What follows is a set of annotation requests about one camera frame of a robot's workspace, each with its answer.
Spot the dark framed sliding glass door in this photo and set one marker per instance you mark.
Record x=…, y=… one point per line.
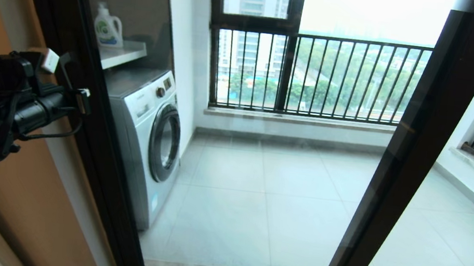
x=420, y=127

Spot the long black balcony railing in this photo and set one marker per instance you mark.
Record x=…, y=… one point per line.
x=341, y=40

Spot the white front-load washing machine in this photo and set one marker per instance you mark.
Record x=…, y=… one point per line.
x=142, y=140

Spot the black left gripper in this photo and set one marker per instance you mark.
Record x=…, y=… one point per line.
x=43, y=111

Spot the white wall shelf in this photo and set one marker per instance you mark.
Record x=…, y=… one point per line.
x=123, y=54

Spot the white laundry detergent bottle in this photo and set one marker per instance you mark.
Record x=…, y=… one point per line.
x=108, y=29

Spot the dark brown window frame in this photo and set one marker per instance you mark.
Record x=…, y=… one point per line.
x=254, y=22

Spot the small white module box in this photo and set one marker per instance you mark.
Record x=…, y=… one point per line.
x=50, y=60

